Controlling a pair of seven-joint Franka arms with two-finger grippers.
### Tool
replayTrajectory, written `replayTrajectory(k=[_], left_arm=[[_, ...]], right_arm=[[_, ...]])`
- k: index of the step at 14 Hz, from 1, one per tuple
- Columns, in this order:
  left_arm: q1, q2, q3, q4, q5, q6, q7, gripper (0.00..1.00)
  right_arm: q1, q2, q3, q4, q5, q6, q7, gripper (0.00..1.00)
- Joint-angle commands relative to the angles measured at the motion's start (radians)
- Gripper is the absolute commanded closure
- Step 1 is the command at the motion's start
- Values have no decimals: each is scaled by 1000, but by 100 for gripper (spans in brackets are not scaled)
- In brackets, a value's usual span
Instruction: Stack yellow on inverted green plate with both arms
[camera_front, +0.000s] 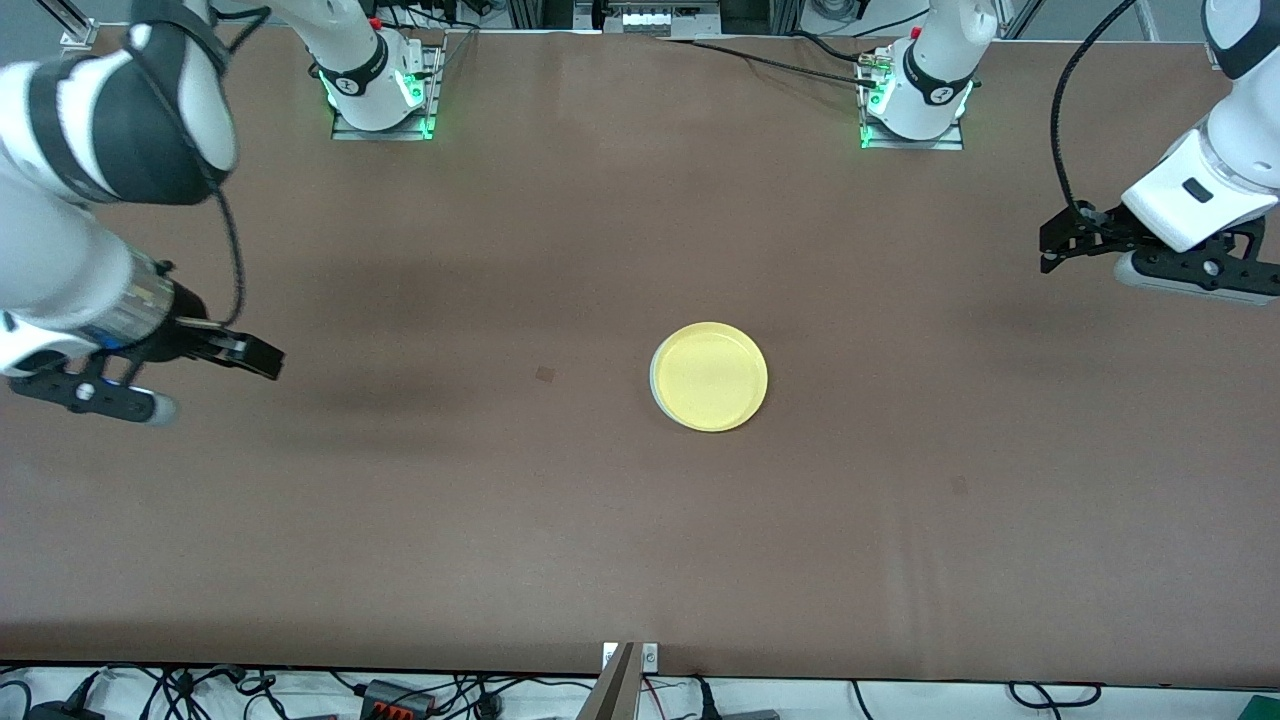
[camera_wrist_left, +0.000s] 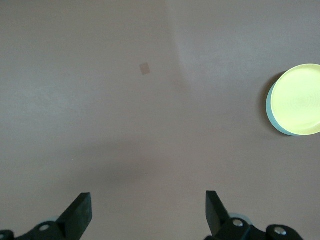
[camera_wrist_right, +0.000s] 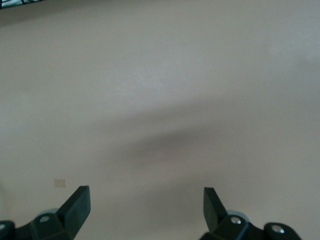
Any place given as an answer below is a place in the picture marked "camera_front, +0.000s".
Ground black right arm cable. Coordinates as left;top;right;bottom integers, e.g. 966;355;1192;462
120;0;273;331

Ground white connector block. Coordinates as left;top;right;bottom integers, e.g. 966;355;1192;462
622;12;701;37

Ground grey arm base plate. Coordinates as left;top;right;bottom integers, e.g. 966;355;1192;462
860;60;966;151
332;45;443;141

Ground yellow round plate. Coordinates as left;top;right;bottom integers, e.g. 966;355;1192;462
651;322;769;433

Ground metal table corner bracket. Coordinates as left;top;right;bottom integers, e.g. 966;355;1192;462
42;0;101;51

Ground long black table cable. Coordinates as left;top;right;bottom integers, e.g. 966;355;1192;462
660;37;883;89

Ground grey brown slanted post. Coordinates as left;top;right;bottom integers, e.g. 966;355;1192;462
578;642;641;720

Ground black looped floor cable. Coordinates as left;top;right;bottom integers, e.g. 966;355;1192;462
1008;682;1103;709

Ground short black table cable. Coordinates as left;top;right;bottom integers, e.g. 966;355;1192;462
788;30;886;66

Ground brown table cover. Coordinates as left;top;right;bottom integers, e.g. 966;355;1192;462
0;22;1280;691

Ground dark aluminium frame rack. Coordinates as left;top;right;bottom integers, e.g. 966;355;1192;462
505;0;806;37

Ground black orange power strip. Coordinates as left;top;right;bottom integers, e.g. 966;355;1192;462
360;679;437;720

